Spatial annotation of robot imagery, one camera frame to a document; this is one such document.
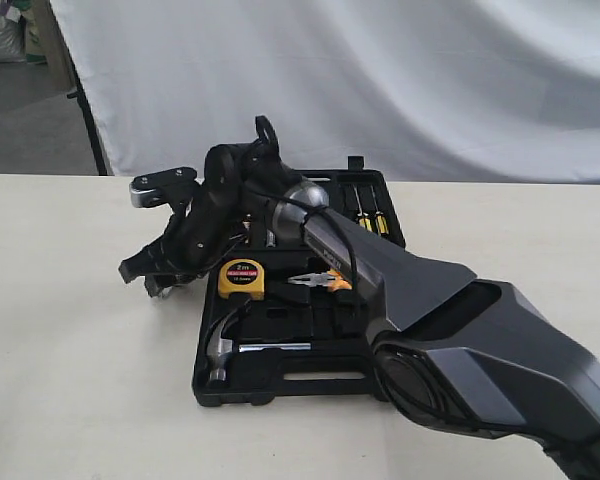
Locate claw hammer black grip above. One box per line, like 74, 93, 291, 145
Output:
206, 300, 371, 389

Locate black backdrop stand pole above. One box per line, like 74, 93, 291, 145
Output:
57, 28, 111, 176

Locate small yellow black screwdriver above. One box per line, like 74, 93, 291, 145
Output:
370, 185, 389, 238

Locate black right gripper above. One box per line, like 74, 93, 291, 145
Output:
118, 189, 240, 299

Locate white backdrop cloth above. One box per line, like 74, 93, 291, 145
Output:
52, 1, 600, 183

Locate yellow tape measure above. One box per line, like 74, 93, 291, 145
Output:
217, 259, 265, 301

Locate cardboard box in background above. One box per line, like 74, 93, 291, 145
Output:
19, 0, 47, 65

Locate black plastic tool case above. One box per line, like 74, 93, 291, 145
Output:
192, 155, 407, 408

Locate clear voltage tester screwdriver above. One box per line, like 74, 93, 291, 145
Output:
265, 230, 277, 248

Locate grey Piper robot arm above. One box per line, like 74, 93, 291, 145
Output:
119, 143, 600, 479

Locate orange handled pliers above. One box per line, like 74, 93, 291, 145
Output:
287, 269, 352, 292

